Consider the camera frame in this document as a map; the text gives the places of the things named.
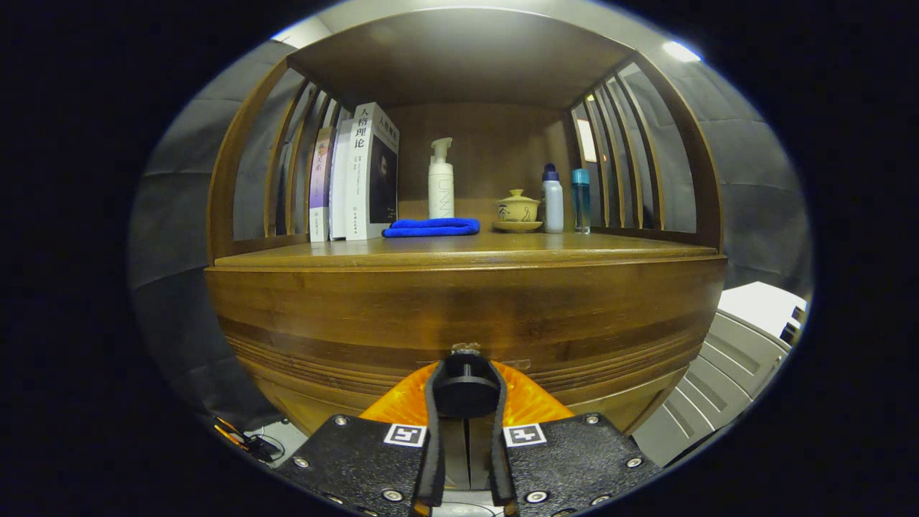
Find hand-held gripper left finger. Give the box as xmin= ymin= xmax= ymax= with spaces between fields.
xmin=276 ymin=352 xmax=468 ymax=517

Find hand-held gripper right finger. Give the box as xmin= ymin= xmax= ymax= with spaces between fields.
xmin=467 ymin=352 xmax=663 ymax=517

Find wooden drawer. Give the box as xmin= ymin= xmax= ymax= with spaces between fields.
xmin=205 ymin=256 xmax=728 ymax=421

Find wooden countertop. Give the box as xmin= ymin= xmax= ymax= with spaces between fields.
xmin=214 ymin=228 xmax=719 ymax=272

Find white plastic drawer unit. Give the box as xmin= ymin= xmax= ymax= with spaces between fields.
xmin=632 ymin=281 xmax=808 ymax=467

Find wooden cabinet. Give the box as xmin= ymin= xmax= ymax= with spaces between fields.
xmin=205 ymin=7 xmax=728 ymax=437

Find folded blue cloth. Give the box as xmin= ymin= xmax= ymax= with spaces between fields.
xmin=382 ymin=218 xmax=481 ymax=238

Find yellow lidded tea cup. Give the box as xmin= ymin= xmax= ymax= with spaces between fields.
xmin=493 ymin=189 xmax=544 ymax=233

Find white bottle with blue cap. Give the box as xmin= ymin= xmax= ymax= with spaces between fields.
xmin=542 ymin=164 xmax=565 ymax=234

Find clear blue bottle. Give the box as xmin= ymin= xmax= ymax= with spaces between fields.
xmin=572 ymin=168 xmax=592 ymax=235

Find white pump bottle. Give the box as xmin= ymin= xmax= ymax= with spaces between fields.
xmin=428 ymin=137 xmax=455 ymax=220

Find thick white and black book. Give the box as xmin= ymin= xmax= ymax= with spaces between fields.
xmin=345 ymin=102 xmax=400 ymax=241

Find thin white book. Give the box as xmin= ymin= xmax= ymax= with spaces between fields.
xmin=329 ymin=118 xmax=356 ymax=241

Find purple book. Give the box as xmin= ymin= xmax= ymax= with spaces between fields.
xmin=309 ymin=127 xmax=337 ymax=243

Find black backdrop cloth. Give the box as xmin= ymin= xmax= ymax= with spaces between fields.
xmin=128 ymin=39 xmax=816 ymax=432

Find black orange cable bundle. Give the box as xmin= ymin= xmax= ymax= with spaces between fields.
xmin=213 ymin=415 xmax=284 ymax=464

